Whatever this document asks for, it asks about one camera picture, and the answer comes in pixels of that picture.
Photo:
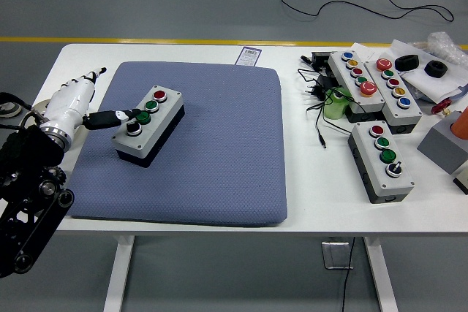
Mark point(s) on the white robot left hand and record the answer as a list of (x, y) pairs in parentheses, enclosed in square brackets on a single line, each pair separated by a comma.
[(73, 105)]

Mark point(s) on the grey four-button control box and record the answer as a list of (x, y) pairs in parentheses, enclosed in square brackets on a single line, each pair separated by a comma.
[(367, 160), (161, 114)]

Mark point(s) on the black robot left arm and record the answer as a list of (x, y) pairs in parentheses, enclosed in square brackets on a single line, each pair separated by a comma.
[(22, 151)]

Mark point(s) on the grey five-button control box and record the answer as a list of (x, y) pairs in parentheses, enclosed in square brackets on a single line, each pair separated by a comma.
[(373, 102), (410, 114)]

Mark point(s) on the beige dish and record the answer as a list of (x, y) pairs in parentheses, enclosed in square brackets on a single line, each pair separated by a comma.
[(42, 104)]

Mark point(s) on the person's shoe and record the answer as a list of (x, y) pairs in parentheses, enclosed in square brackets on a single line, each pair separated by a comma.
[(7, 110)]

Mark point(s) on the blue-grey padded mat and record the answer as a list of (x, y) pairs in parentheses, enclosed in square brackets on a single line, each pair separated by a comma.
[(219, 144)]

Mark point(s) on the white table leg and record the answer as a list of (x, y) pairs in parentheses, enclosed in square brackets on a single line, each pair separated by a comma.
[(118, 279), (382, 279)]

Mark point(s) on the purple-edged label card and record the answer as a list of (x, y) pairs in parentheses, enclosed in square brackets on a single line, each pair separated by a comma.
[(249, 56)]

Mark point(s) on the black electronic module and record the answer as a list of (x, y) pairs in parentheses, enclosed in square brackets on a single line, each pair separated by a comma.
[(321, 58)]

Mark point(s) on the small white paper sheet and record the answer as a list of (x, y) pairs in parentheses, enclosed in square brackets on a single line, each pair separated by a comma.
[(362, 50)]

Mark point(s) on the large white paper sheet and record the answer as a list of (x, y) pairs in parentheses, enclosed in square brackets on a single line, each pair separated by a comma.
[(428, 83)]

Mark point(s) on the grey block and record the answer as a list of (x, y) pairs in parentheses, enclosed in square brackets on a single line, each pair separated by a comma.
[(438, 144)]

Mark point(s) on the clear bubble wrap bag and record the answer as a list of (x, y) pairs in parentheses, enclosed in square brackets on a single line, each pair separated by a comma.
[(442, 43)]

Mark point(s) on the orange cylinder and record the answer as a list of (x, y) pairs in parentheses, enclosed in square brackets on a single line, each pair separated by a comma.
[(462, 123)]

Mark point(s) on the white and black box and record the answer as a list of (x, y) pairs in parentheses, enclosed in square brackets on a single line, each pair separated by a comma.
[(463, 177)]

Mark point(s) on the grey metal bracket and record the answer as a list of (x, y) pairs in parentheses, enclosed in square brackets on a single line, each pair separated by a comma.
[(331, 257)]

